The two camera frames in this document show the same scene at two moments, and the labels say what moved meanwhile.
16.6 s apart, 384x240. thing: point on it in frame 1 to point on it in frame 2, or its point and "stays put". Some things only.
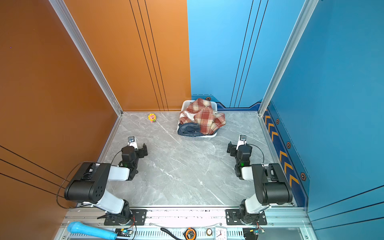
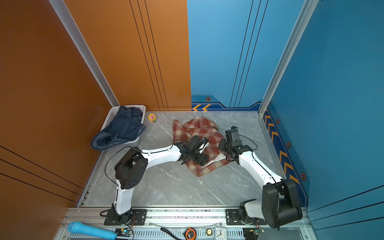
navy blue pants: (190, 129) to (126, 124)
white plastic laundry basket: (185, 104) to (112, 115)
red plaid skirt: (201, 111) to (205, 128)
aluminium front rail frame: (285, 223) stays put
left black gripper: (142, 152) to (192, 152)
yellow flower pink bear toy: (152, 117) stays put
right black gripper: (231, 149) to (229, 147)
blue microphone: (77, 226) stays put
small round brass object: (209, 232) stays put
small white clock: (221, 233) stays put
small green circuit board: (125, 232) stays put
